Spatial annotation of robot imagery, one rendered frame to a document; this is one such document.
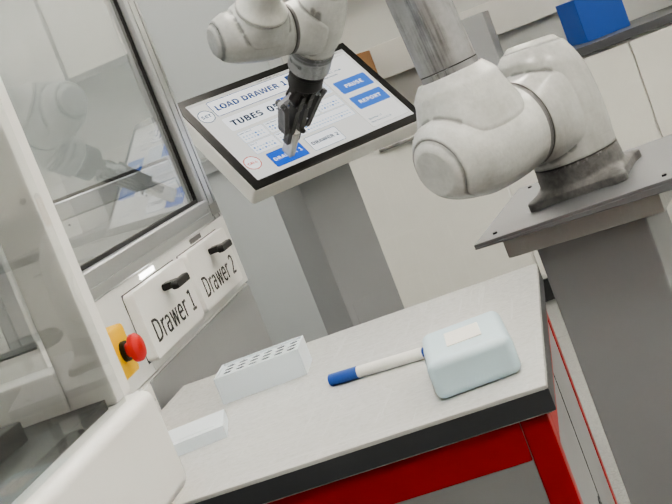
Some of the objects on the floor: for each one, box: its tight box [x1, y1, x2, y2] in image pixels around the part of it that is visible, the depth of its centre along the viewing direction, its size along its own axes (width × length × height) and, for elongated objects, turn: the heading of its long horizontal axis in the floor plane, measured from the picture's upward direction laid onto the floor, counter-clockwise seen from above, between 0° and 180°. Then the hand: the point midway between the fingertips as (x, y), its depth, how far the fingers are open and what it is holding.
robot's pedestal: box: [503, 190, 672, 504], centre depth 229 cm, size 30×30×76 cm
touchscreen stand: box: [274, 163, 405, 335], centre depth 299 cm, size 50×45×102 cm
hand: (290, 141), depth 276 cm, fingers closed
